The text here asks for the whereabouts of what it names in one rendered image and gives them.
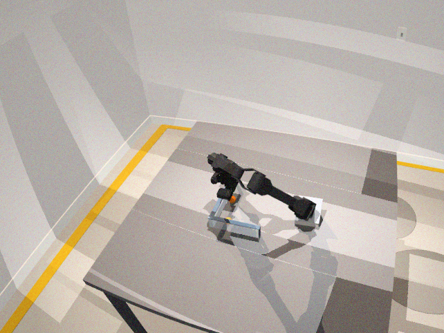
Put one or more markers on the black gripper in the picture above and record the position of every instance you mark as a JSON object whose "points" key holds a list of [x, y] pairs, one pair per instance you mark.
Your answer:
{"points": [[230, 184]]}

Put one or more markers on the low clear l-shaped wall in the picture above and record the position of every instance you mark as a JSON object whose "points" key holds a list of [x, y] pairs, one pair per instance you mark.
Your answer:
{"points": [[229, 227]]}

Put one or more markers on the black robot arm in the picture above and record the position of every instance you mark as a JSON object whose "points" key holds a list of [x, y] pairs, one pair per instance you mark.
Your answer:
{"points": [[258, 184]]}

